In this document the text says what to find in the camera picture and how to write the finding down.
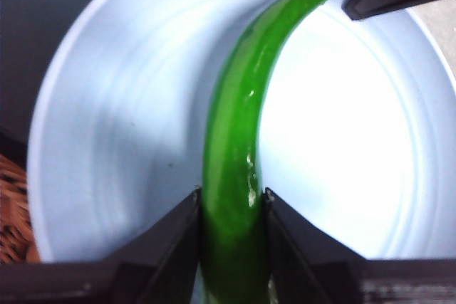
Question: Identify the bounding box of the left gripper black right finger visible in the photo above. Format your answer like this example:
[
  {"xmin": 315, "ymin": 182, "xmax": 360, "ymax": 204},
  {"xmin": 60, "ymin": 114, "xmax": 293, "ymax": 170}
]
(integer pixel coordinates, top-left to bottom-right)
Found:
[{"xmin": 264, "ymin": 186, "xmax": 364, "ymax": 304}]

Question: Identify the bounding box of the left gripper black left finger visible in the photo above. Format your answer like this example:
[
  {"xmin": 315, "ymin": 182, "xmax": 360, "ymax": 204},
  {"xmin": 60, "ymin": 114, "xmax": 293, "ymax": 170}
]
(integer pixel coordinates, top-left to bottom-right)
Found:
[{"xmin": 106, "ymin": 187, "xmax": 202, "ymax": 304}]

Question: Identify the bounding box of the green chili pepper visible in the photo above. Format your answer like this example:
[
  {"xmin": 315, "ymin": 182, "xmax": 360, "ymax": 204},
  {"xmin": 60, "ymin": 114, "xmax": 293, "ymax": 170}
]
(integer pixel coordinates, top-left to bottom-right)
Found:
[{"xmin": 198, "ymin": 0, "xmax": 338, "ymax": 304}]

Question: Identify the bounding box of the blue round plate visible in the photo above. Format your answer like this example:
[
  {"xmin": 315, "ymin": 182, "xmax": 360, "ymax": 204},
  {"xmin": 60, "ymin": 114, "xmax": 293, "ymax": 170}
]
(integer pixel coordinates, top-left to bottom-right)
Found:
[{"xmin": 27, "ymin": 0, "xmax": 456, "ymax": 263}]

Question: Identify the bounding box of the brown wicker basket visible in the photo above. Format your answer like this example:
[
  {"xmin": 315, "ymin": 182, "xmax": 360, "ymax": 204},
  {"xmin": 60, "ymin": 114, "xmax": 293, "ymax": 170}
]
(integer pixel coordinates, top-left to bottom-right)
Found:
[{"xmin": 0, "ymin": 152, "xmax": 41, "ymax": 266}]

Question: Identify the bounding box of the black flat tray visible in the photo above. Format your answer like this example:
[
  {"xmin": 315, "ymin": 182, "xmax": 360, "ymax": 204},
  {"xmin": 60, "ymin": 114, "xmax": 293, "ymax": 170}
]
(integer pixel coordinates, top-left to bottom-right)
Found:
[{"xmin": 0, "ymin": 0, "xmax": 143, "ymax": 169}]

